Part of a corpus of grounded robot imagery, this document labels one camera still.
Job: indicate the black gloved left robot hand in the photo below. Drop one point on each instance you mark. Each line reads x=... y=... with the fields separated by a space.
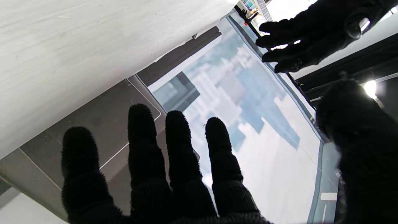
x=317 y=34

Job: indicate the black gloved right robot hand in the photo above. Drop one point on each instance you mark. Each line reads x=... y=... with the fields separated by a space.
x=149 y=174

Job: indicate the ceiling light strip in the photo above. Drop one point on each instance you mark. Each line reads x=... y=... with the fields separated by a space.
x=370 y=88

